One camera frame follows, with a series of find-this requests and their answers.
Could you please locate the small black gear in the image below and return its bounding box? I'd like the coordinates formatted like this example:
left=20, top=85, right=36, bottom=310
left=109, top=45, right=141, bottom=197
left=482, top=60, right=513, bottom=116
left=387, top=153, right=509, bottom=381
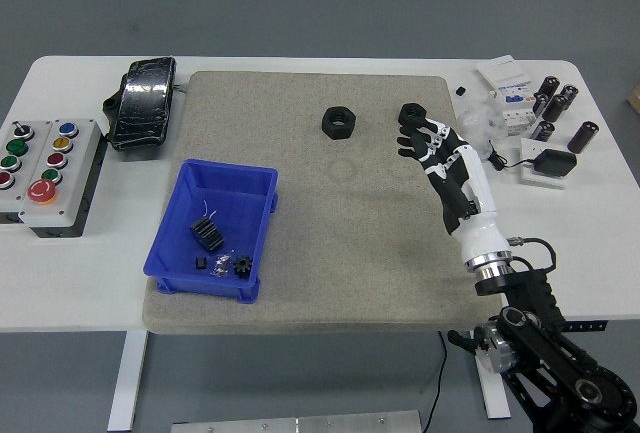
left=232, top=253, right=254, bottom=281

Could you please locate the long black gear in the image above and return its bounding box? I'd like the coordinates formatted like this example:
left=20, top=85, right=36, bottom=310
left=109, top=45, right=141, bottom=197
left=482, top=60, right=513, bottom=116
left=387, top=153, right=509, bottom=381
left=188, top=217, right=225, bottom=254

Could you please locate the small black hex nut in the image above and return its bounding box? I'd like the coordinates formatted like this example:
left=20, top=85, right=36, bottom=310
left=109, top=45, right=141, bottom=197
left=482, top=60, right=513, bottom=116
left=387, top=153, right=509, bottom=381
left=397, top=101, right=428, bottom=127

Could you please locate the large black hex nut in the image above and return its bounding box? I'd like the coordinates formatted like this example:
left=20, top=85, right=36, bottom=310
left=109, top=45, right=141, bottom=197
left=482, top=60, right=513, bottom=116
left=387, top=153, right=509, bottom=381
left=320, top=105, right=359, bottom=141

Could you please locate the grey button box emergency stop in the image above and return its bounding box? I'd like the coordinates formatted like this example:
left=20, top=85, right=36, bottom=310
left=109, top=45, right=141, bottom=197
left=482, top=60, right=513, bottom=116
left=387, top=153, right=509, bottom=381
left=18, top=118, right=105, bottom=240

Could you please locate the grey button box with selector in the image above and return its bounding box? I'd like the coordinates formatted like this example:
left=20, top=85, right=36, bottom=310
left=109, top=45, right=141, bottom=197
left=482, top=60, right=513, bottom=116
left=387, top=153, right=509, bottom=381
left=0, top=120, right=54, bottom=226

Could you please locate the grey-brown table mat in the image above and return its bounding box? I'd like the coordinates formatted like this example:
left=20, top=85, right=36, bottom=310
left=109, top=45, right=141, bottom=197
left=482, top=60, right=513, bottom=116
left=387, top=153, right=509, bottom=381
left=141, top=70, right=501, bottom=337

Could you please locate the blue plastic bin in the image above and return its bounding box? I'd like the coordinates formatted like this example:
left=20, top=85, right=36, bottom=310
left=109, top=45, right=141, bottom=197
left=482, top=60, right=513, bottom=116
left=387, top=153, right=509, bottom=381
left=143, top=158, right=280, bottom=305

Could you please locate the small clear plastic wrapper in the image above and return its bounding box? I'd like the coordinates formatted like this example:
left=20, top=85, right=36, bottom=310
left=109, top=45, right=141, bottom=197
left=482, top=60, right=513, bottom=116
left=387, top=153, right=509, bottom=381
left=209, top=251, right=237, bottom=277

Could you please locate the clear plastic bag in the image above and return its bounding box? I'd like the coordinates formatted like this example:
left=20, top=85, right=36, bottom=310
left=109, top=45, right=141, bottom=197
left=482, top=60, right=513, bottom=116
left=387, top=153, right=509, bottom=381
left=458, top=101, right=507, bottom=162

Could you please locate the black tape-wrapped device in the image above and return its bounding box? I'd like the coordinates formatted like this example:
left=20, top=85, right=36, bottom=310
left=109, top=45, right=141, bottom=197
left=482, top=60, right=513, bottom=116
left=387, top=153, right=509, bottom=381
left=101, top=55, right=178, bottom=153

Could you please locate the white circuit breaker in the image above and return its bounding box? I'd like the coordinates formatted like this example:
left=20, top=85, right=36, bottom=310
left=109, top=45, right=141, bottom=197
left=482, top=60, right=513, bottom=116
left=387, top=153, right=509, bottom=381
left=487, top=81, right=535, bottom=138

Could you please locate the white square plate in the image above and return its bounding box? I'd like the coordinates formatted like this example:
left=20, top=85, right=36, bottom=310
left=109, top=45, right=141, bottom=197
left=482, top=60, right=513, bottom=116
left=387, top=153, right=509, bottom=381
left=519, top=137, right=577, bottom=189

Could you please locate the white flat carton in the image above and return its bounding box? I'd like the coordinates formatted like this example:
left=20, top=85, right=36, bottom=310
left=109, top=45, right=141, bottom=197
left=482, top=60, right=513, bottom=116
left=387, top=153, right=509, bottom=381
left=474, top=54, right=531, bottom=92

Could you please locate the silver metal plate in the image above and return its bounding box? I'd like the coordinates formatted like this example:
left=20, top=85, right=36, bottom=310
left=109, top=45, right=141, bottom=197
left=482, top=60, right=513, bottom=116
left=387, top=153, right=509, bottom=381
left=170, top=409, right=424, bottom=433

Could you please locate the black power adapter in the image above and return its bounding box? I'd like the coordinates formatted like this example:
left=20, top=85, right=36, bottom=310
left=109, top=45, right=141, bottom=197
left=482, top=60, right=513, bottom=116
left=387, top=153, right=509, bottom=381
left=534, top=148, right=578, bottom=178

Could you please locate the white table leg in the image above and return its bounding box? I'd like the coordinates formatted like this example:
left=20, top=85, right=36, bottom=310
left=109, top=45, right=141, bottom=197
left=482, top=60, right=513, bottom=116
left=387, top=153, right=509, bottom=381
left=468, top=331, right=512, bottom=420
left=106, top=330, right=149, bottom=432

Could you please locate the black perforated strip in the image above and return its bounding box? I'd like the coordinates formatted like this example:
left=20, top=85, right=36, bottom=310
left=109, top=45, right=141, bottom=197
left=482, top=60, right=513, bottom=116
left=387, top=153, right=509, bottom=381
left=564, top=319, right=609, bottom=333

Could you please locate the black adapter cord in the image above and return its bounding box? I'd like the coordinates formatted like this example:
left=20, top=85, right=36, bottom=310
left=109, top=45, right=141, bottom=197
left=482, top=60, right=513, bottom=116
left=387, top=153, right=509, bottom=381
left=486, top=138, right=539, bottom=172

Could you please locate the black floor cable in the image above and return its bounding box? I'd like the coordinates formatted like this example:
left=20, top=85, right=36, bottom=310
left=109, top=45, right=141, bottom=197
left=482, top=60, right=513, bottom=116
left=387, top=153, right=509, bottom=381
left=423, top=330, right=448, bottom=413

